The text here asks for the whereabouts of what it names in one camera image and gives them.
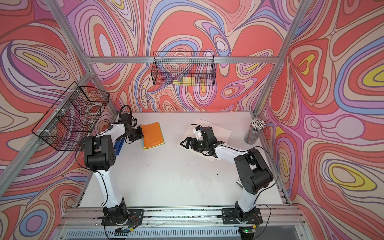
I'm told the orange nusign notebook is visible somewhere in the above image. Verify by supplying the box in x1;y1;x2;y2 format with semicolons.
140;121;165;150

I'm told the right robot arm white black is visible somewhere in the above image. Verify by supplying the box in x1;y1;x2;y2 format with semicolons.
180;125;274;225

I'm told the black wire basket wall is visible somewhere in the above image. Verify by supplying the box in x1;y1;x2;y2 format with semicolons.
151;51;217;87
32;82;110;152

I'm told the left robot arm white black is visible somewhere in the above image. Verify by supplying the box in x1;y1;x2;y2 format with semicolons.
82;113;144;228

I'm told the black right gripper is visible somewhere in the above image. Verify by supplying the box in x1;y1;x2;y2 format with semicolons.
180;137;209;153

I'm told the yellow sticky notes pad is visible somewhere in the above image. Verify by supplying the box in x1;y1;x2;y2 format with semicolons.
172;77;196;86

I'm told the clear cup of pencils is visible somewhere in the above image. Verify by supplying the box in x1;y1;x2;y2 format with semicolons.
244;118;266;145

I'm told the blue black stapler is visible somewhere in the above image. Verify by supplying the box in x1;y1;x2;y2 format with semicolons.
114;138;125;156

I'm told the white lined notebook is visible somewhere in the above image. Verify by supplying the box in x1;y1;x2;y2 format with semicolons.
180;123;226;160

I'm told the black wire basket back wall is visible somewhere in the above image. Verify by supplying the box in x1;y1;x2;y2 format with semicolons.
151;51;217;87

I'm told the black wire basket left wall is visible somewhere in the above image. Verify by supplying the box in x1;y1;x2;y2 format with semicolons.
32;82;110;152

